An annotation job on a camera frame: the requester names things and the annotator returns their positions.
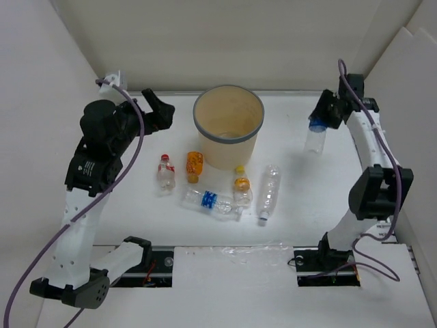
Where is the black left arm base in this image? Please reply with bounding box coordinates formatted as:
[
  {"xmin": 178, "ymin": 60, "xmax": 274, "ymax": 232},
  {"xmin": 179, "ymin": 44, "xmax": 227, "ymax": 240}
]
[{"xmin": 111, "ymin": 247, "xmax": 174, "ymax": 288}]

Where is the orange label lying bottle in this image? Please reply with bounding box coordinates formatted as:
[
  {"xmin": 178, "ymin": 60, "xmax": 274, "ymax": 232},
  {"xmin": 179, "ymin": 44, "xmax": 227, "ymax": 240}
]
[{"xmin": 186, "ymin": 151, "xmax": 203, "ymax": 184}]

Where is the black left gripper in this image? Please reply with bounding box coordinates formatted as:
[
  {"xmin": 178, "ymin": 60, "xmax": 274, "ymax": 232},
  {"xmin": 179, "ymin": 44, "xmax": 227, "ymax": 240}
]
[{"xmin": 112, "ymin": 89, "xmax": 175, "ymax": 154}]

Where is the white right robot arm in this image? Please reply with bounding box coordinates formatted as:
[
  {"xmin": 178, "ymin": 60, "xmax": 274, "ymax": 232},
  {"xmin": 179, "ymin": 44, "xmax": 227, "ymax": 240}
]
[{"xmin": 309, "ymin": 73, "xmax": 414, "ymax": 271}]

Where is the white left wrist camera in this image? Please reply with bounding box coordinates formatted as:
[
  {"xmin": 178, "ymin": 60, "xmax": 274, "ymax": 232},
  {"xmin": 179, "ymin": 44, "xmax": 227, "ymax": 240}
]
[{"xmin": 96, "ymin": 70, "xmax": 128, "ymax": 94}]

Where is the clear unlabelled plastic bottle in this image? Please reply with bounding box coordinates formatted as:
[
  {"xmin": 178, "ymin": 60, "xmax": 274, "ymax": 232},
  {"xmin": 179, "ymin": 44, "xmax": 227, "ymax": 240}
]
[{"xmin": 257, "ymin": 165, "xmax": 281, "ymax": 226}]

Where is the yellow cap orange label bottle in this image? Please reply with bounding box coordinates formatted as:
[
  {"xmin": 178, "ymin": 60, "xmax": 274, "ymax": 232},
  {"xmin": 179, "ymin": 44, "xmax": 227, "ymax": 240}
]
[{"xmin": 233, "ymin": 165, "xmax": 253, "ymax": 208}]

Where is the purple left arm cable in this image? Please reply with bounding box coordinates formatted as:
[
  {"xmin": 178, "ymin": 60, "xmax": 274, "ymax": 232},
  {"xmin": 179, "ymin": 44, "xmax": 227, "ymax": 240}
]
[{"xmin": 2, "ymin": 79, "xmax": 145, "ymax": 328}]

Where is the small red cap bottle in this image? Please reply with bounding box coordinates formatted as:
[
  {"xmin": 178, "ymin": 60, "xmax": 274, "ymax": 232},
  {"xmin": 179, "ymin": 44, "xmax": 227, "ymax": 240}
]
[{"xmin": 157, "ymin": 154, "xmax": 175, "ymax": 195}]

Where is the beige bin with grey rim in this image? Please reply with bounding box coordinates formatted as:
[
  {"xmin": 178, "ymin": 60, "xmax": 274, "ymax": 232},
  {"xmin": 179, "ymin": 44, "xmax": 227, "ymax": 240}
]
[{"xmin": 193, "ymin": 85, "xmax": 265, "ymax": 170}]

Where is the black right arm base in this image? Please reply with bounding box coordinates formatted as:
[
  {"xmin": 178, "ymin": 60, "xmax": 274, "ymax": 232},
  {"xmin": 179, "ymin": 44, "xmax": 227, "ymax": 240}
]
[{"xmin": 287, "ymin": 247, "xmax": 361, "ymax": 287}]

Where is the clear bottle dark blue label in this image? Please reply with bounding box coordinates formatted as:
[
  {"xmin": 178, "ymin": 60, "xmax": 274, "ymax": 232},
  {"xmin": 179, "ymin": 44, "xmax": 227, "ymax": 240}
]
[{"xmin": 304, "ymin": 118, "xmax": 327, "ymax": 155}]

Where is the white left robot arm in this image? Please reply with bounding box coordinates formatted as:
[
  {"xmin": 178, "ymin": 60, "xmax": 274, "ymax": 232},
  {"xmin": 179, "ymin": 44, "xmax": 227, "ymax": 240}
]
[{"xmin": 29, "ymin": 89, "xmax": 175, "ymax": 309}]

